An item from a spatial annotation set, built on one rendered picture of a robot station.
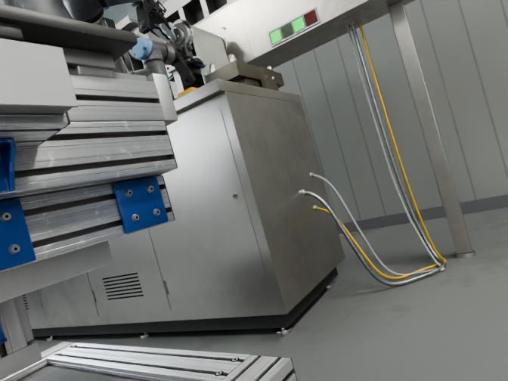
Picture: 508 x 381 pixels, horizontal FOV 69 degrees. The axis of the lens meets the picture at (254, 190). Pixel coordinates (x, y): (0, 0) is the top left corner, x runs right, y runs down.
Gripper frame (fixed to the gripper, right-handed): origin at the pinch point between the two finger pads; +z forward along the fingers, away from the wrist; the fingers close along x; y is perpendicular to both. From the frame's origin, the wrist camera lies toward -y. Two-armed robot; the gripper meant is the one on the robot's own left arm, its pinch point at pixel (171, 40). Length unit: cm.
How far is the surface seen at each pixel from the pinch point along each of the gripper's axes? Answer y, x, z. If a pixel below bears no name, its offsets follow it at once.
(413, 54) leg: 8, -83, 62
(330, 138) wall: 66, -2, 155
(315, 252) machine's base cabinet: -72, -33, 73
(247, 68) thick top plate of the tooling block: -12.4, -27.4, 20.9
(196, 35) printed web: 4.9, -7.7, 5.9
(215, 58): 4.6, -7.7, 19.0
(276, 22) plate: 24.2, -33.4, 27.6
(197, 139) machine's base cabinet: -52, -17, 14
